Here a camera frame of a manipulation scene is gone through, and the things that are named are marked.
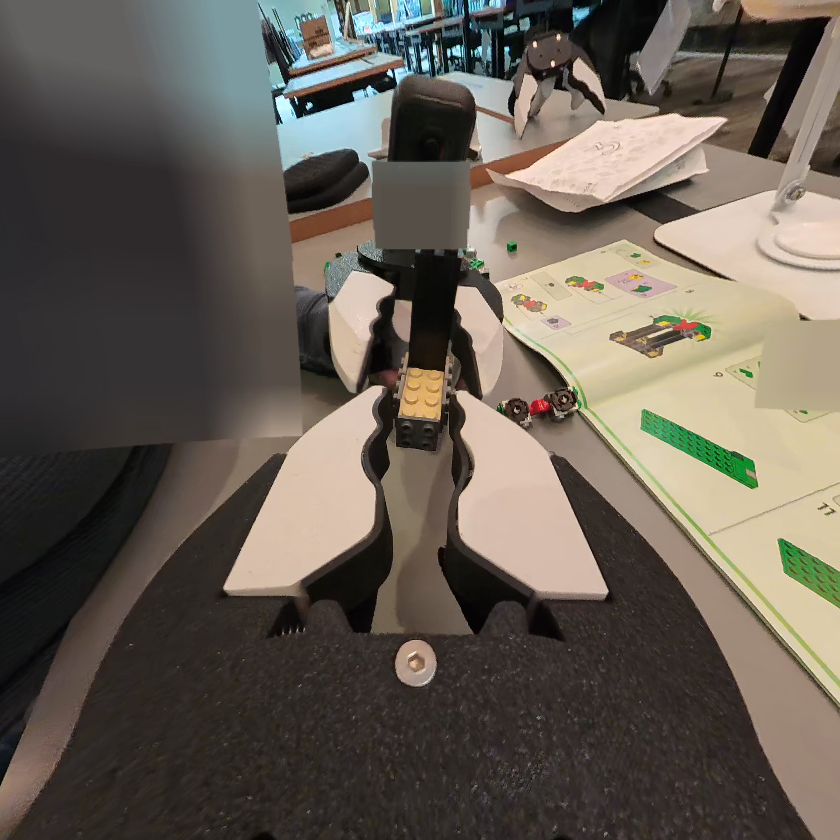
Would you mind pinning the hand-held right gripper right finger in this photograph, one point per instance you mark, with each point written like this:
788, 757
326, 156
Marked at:
525, 525

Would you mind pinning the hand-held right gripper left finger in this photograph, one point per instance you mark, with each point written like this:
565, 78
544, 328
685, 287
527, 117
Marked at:
308, 518

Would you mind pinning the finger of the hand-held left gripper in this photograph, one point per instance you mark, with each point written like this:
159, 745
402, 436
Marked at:
351, 328
485, 334

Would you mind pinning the black and tan brick assembly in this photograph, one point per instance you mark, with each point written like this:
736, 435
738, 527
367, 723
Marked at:
420, 394

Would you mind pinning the grey desk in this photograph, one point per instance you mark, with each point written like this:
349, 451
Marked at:
768, 689

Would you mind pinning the wooden background table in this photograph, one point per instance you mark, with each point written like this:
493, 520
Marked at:
341, 72

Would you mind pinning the small red green brick assembly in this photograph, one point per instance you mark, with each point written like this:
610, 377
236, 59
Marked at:
539, 405

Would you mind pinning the pile of green bricks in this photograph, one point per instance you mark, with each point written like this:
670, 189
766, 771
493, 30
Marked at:
512, 247

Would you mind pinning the stack of black pads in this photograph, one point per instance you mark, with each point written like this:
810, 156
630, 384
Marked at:
321, 177

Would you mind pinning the brown paper bag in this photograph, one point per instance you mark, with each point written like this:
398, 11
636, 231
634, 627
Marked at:
318, 36

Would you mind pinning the spare black and white gripper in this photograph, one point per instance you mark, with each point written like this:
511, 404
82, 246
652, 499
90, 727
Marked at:
551, 59

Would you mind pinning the green instruction booklet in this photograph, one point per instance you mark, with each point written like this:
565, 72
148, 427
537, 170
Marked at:
656, 394

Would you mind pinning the folded white paper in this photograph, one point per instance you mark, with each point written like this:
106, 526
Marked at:
610, 164

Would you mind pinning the white tablet stand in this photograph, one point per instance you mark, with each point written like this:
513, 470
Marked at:
709, 243

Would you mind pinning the wood framed black screen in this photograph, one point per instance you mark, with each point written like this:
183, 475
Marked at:
787, 6

